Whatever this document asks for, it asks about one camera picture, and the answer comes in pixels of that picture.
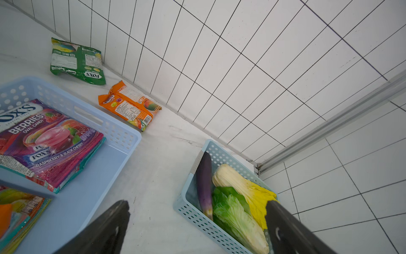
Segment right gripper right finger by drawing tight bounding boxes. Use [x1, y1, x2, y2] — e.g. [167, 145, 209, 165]
[265, 201, 335, 254]

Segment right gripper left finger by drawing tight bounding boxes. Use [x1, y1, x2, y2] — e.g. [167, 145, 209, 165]
[55, 200, 130, 254]

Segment teal candy bag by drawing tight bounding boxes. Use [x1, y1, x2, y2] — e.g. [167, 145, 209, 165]
[52, 138, 106, 194]

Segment lemon blackcurrant Fox's candy bag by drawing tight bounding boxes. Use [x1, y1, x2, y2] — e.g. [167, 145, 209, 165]
[1, 185, 52, 254]

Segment purple Fox's berries candy bag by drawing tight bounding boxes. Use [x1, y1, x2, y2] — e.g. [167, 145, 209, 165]
[1, 99, 104, 192]

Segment orange candy bag back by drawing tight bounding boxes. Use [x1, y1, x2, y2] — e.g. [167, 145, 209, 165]
[98, 81, 162, 132]

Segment green Fox's candy bag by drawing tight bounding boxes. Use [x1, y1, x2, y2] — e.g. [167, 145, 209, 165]
[50, 38, 106, 85]

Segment large light blue basket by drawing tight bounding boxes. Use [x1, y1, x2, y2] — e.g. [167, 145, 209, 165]
[1, 77, 142, 254]

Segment small teal vegetable basket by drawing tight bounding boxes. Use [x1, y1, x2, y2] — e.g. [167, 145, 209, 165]
[173, 139, 271, 254]

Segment green toy cabbage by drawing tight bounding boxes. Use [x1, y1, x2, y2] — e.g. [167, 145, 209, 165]
[212, 187, 270, 254]

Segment yellow toy cabbage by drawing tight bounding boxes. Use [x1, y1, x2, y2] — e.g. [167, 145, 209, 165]
[212, 164, 279, 230]

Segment purple toy eggplant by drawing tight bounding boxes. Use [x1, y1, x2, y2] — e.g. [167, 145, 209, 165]
[195, 152, 213, 220]

